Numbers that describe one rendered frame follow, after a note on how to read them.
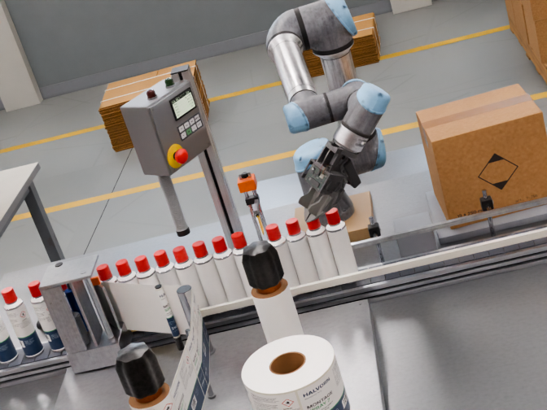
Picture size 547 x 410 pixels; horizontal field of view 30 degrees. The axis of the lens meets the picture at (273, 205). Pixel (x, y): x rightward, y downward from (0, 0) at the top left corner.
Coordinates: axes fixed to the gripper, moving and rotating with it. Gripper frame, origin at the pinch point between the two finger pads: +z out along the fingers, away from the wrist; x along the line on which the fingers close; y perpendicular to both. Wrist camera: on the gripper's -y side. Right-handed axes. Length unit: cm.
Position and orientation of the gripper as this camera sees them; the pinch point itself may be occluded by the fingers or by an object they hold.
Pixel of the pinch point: (310, 217)
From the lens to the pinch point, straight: 247.3
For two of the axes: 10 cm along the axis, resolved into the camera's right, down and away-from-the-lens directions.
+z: -4.7, 8.3, 3.0
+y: -6.3, -0.7, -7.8
